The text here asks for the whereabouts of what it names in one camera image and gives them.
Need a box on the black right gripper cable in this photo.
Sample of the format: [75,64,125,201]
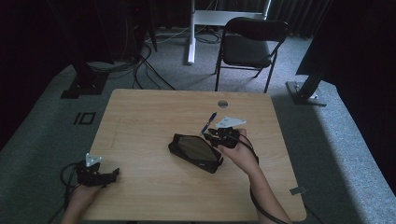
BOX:
[228,132,289,224]

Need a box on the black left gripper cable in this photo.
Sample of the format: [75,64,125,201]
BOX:
[48,161,86,224]

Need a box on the blue pen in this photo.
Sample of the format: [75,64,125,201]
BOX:
[200,112,218,135]

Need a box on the black folding chair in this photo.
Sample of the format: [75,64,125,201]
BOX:
[214,16,290,94]

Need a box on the person's right hand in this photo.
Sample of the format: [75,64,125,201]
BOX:
[218,129,260,175]

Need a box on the black pencil case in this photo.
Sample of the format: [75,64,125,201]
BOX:
[167,133,224,175]

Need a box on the white desk frame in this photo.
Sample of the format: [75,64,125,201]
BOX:
[186,0,273,65]

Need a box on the person's left hand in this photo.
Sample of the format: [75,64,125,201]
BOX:
[66,185,104,210]

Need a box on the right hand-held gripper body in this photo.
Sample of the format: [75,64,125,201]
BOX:
[215,116,248,149]

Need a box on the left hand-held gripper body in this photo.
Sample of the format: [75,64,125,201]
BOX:
[77,152,109,188]

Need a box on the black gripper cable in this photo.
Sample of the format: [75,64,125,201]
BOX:
[228,132,289,224]
[48,161,86,224]

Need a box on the black floor cable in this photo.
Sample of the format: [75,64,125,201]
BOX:
[133,43,177,91]

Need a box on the black stand with flat base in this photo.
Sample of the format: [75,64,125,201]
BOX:
[60,60,110,100]

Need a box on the black stand with grey base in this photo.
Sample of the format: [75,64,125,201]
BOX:
[285,66,328,107]

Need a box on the grey tape piece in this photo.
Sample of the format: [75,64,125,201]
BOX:
[289,186,307,196]

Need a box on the white floor cable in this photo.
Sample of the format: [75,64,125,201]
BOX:
[145,25,191,45]

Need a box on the bundle of floor cables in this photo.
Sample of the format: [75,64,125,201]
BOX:
[86,58,139,77]

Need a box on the dark curtain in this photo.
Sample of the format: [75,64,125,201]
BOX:
[267,0,331,39]

